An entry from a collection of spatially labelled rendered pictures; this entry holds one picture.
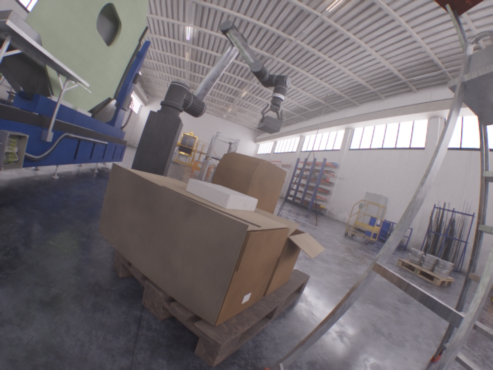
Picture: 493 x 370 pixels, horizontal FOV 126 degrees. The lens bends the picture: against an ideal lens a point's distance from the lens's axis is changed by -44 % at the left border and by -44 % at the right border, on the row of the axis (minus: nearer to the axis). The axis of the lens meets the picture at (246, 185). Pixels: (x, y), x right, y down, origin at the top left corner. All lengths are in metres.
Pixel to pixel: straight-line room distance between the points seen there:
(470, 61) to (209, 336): 1.48
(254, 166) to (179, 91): 1.10
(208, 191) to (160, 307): 0.59
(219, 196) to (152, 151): 1.14
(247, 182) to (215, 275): 0.77
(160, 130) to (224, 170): 0.77
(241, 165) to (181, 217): 0.74
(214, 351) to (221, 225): 0.49
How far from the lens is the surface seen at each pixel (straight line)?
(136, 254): 1.14
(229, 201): 1.00
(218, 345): 0.88
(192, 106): 2.29
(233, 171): 1.52
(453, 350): 0.53
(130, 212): 1.15
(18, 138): 2.43
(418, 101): 12.38
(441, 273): 4.96
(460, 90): 0.97
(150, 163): 2.04
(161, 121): 2.06
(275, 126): 1.71
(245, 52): 2.01
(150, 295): 1.10
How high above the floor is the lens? 0.73
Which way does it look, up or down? 2 degrees down
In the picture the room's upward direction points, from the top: 18 degrees clockwise
